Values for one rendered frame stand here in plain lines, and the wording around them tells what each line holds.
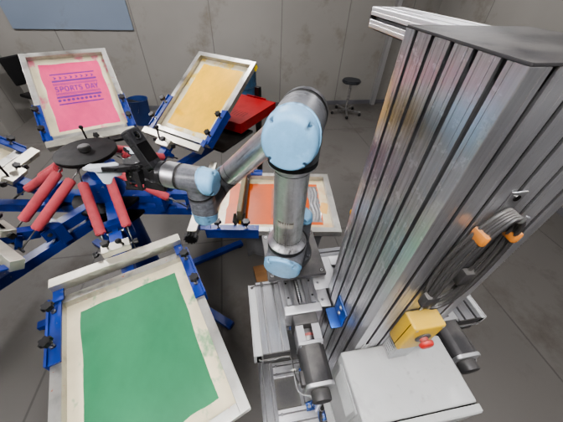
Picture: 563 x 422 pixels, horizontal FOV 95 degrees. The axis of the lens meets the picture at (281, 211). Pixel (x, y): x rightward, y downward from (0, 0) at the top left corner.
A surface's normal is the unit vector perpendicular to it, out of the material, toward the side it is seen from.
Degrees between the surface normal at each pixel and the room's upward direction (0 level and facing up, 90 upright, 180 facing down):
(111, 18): 90
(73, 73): 32
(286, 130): 84
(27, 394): 0
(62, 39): 90
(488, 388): 0
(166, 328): 0
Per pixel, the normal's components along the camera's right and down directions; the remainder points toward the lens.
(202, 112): -0.23, -0.31
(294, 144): -0.24, 0.55
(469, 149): -0.99, 0.09
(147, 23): 0.17, 0.68
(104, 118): 0.30, -0.30
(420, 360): 0.04, -0.73
